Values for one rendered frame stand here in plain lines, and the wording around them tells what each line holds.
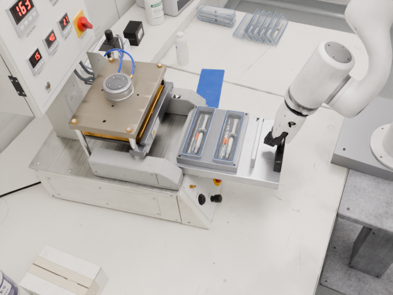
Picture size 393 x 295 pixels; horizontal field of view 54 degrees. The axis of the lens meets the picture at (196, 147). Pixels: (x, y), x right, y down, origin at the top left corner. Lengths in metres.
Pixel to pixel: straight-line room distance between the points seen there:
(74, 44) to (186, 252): 0.66
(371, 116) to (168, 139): 0.71
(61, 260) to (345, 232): 1.42
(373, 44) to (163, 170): 0.57
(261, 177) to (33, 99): 0.59
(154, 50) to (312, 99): 0.98
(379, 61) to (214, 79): 0.91
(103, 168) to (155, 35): 0.88
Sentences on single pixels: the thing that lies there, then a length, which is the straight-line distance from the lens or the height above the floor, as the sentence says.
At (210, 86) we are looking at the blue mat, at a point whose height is 0.75.
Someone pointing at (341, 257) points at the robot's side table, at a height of 0.01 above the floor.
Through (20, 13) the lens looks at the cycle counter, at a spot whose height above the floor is 1.39.
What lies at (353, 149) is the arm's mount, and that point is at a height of 0.80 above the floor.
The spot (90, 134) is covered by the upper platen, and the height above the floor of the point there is 1.04.
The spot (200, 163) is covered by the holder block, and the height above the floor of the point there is 0.99.
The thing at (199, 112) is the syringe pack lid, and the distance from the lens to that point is 1.13.
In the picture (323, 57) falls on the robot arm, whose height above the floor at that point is 1.31.
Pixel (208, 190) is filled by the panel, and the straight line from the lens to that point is 1.19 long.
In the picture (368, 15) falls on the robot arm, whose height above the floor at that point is 1.40.
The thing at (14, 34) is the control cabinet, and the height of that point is 1.36.
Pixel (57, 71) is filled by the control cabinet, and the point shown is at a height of 1.20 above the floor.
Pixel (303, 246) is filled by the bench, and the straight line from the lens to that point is 1.19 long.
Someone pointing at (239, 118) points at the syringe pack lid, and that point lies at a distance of 1.11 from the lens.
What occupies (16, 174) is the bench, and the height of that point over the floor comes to 0.75.
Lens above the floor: 1.81
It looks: 51 degrees down
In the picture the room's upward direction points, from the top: 6 degrees counter-clockwise
